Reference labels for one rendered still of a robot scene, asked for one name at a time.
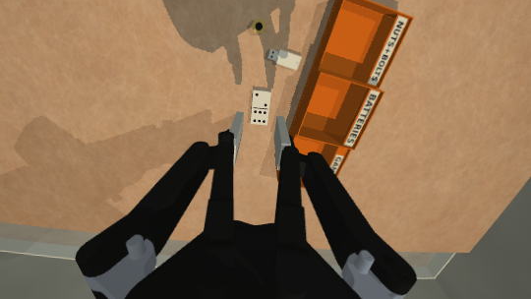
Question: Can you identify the white domino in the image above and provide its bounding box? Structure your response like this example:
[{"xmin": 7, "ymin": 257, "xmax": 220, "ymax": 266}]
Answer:
[{"xmin": 251, "ymin": 90, "xmax": 271, "ymax": 125}]

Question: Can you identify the orange three-compartment bin rack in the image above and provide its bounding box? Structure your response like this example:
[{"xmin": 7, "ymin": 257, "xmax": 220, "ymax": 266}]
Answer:
[{"xmin": 288, "ymin": 0, "xmax": 414, "ymax": 177}]

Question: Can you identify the grey usb stick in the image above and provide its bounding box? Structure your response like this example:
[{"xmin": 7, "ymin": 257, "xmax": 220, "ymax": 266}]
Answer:
[{"xmin": 268, "ymin": 49, "xmax": 302, "ymax": 70}]

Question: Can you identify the brass hex nut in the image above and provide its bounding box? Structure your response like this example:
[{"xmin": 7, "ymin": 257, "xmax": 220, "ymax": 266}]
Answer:
[{"xmin": 252, "ymin": 19, "xmax": 266, "ymax": 34}]

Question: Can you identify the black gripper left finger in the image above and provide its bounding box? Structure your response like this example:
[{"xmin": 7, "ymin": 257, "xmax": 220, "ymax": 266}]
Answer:
[{"xmin": 75, "ymin": 111, "xmax": 244, "ymax": 299}]

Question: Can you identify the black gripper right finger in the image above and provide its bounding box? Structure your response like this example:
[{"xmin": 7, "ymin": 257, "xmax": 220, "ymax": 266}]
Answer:
[{"xmin": 272, "ymin": 116, "xmax": 417, "ymax": 299}]

